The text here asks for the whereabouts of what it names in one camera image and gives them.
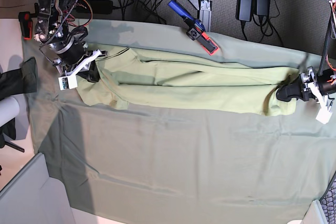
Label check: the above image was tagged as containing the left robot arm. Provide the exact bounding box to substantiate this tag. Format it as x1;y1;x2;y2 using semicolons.
276;0;335;102

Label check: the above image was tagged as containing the black power brick left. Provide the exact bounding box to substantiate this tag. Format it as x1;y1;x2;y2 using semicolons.
88;0;114;15

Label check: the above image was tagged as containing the blue orange clamp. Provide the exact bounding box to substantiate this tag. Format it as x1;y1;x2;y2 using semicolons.
168;0;219;55
18;3;39;40

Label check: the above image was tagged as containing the blue orange clamp centre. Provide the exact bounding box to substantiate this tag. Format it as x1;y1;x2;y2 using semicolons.
168;0;219;55

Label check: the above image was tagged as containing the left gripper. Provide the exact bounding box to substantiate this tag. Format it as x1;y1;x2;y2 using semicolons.
276;67;335;102

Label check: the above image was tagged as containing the yellow-green T-shirt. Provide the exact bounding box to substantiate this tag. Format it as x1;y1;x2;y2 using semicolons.
77;45;298;116

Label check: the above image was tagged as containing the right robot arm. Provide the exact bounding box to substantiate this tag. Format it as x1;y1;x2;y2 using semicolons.
34;0;106;83

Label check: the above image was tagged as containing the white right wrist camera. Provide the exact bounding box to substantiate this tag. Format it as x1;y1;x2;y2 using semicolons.
58;75;78;91

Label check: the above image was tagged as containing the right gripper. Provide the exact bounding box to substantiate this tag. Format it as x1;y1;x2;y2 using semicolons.
51;37;100;82

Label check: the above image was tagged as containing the grey bin corner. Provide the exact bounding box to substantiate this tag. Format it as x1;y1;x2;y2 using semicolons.
1;153;75;223

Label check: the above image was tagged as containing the dark green cloth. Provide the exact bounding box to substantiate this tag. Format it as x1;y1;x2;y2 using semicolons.
1;57;38;100

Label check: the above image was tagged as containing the blue orange clamp left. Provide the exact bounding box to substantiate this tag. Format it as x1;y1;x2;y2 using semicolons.
18;3;39;40

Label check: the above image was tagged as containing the sage green table cloth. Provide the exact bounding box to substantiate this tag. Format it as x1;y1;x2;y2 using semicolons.
20;17;336;224

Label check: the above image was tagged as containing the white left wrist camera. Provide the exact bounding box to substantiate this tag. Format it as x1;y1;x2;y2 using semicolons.
308;82;333;124

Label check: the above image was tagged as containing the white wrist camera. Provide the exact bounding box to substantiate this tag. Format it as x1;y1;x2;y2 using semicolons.
308;82;333;124
58;75;78;91

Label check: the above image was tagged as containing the aluminium frame post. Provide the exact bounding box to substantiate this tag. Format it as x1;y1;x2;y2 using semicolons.
198;0;213;31

